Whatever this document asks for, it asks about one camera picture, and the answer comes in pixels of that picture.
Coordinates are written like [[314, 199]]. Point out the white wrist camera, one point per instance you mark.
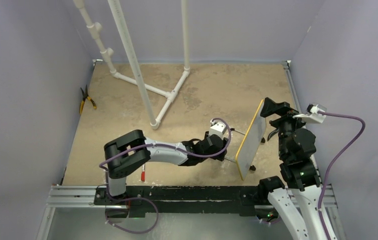
[[312, 114], [217, 128]]

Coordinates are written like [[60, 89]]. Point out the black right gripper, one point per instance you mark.
[[270, 107]]

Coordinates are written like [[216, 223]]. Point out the aluminium frame rail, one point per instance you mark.
[[70, 213]]

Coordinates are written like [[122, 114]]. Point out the white PVC pipe frame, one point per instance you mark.
[[94, 28]]

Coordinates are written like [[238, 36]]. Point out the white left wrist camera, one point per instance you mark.
[[217, 128]]

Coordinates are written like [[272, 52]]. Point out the yellow-framed whiteboard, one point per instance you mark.
[[250, 143]]

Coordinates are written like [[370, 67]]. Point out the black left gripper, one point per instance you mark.
[[219, 157]]

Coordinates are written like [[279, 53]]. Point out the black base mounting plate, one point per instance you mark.
[[244, 201]]

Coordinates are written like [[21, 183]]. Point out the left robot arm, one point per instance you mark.
[[126, 154]]

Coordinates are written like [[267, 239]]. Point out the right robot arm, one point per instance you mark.
[[298, 194]]

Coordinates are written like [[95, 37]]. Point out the red whiteboard marker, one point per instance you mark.
[[143, 173]]

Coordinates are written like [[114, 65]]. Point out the yellow-handled pliers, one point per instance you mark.
[[86, 97]]

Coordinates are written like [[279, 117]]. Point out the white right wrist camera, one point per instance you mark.
[[312, 114]]

